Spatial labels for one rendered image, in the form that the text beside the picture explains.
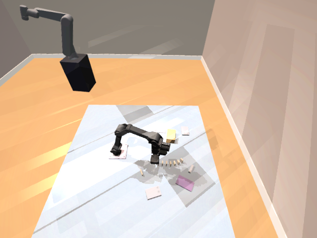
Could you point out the orange rectangular block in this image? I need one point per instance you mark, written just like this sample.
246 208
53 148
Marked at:
171 134

